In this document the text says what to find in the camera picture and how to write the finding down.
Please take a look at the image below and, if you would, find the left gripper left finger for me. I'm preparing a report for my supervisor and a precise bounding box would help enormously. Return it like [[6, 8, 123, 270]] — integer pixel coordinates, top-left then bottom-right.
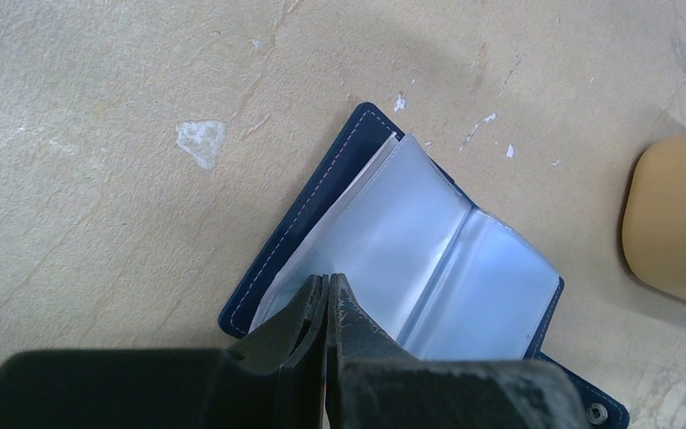
[[0, 276, 328, 428]]

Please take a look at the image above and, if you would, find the blue leather card holder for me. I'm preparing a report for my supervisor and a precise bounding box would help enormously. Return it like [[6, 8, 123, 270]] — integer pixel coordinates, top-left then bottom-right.
[[218, 102, 632, 429]]

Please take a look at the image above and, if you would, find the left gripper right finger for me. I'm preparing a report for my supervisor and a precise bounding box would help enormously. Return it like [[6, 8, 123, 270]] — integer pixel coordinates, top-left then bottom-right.
[[325, 273, 589, 428]]

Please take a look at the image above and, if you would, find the tan oval plastic tray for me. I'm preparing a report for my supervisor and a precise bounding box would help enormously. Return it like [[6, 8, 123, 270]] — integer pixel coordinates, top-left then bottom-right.
[[622, 134, 686, 301]]

